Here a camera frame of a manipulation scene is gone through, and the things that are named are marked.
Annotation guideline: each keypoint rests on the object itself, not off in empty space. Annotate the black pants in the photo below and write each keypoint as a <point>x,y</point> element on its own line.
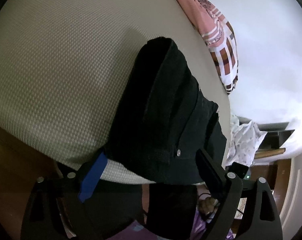
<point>147,189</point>

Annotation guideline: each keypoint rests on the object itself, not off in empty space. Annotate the beige mattress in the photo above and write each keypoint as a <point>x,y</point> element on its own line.
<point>64,65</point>

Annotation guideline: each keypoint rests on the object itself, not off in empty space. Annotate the white dotted bedsheet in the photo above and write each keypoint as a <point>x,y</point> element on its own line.
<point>245,141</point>

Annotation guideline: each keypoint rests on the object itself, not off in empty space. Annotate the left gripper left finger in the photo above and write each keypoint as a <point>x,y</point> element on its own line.
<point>53,209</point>

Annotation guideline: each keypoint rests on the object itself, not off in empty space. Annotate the pink plaid pillow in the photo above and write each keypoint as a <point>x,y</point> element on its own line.
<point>219,37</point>

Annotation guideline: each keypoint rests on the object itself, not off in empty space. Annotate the wooden shelf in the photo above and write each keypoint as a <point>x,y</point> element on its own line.
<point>272,144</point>

